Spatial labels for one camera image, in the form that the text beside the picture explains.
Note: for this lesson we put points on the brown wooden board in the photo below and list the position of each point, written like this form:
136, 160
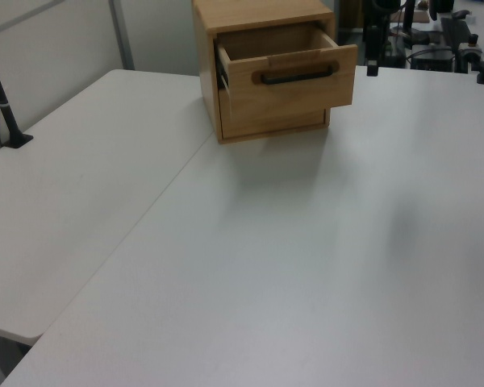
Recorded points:
351, 14

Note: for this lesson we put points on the black camera stand pole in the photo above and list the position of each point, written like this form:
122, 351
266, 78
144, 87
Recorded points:
6, 113

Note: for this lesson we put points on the grey box with black knob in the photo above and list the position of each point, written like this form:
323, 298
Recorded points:
473, 40

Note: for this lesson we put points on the short black stand with clamp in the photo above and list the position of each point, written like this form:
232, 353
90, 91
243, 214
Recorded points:
372, 68

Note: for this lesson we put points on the wooden drawer cabinet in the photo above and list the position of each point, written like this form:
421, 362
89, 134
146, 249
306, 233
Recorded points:
262, 12

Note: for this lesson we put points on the grey aluminium partition post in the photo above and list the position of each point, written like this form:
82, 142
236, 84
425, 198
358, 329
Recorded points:
123, 36

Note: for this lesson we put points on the dark equipment box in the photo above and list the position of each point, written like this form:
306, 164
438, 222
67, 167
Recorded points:
431, 60

